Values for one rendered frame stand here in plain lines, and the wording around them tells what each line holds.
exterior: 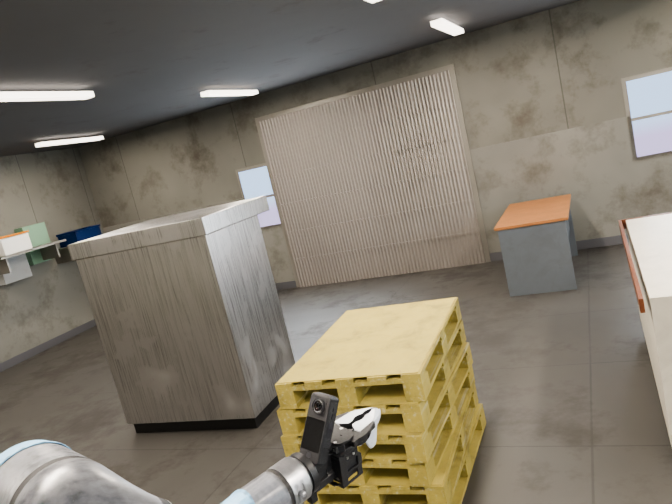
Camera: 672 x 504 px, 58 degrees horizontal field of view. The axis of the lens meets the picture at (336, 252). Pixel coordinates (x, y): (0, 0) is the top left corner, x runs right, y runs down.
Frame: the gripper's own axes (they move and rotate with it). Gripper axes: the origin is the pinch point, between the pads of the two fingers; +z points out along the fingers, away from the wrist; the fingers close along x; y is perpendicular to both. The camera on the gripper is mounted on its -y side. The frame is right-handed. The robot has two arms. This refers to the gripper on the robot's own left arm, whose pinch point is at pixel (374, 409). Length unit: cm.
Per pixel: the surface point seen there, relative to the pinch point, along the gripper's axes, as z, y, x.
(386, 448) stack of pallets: 136, 129, -121
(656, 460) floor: 242, 161, -18
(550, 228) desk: 528, 114, -203
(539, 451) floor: 228, 169, -80
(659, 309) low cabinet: 239, 70, -17
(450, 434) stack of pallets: 179, 141, -110
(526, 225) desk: 517, 109, -225
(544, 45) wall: 698, -77, -279
